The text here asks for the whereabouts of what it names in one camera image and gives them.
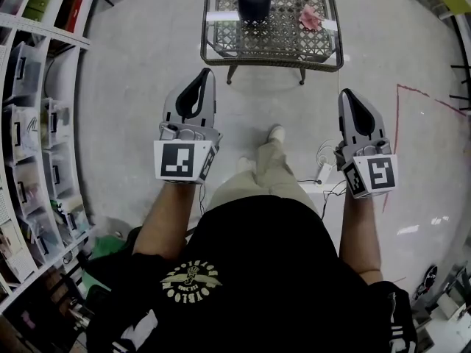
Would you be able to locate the person's left light shoe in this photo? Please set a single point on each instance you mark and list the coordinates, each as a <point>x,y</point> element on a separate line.
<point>246,164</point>

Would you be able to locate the person's right light shoe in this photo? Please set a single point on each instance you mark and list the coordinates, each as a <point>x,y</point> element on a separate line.
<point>276,132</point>

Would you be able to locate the red box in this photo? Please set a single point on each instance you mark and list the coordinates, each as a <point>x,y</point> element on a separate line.
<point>71,9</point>

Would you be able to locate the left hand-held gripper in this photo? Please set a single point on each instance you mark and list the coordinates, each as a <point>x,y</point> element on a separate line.
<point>174,162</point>

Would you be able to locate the person's light shoe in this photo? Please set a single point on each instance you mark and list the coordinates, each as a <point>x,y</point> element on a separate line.
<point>276,132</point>
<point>246,164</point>

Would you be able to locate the metal lattice glass table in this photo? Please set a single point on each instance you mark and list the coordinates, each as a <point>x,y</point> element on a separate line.
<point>279,46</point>

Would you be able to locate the pink cloth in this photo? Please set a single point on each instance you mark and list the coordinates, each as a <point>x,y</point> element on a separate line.
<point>310,18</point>

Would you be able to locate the dark kettle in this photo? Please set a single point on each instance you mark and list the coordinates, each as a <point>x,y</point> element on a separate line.
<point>254,0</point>

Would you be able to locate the white power adapter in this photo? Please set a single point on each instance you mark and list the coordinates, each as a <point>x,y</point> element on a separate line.
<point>324,173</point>

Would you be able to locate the person's right forearm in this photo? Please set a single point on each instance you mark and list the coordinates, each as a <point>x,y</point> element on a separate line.
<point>358,234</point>

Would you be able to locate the green bag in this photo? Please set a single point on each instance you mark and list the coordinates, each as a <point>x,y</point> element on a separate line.
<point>108,246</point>

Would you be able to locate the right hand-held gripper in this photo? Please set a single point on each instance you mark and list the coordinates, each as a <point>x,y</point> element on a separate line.
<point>380,173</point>

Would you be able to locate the person's left forearm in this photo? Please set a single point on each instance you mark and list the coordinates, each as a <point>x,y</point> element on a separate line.
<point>165,219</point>

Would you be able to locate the person's black printed t-shirt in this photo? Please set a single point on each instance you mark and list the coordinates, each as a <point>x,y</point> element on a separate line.
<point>257,270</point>

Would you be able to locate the person's beige trousers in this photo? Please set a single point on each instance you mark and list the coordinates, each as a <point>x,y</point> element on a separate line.
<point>265,182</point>

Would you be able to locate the black metal frame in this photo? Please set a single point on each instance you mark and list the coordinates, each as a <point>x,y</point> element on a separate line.
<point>461,86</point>

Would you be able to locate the row of clear storage bins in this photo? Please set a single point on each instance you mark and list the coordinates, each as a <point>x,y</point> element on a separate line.
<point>25,131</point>

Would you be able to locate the white shelf unit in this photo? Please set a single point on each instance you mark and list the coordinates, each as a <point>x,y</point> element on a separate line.
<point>9,24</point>

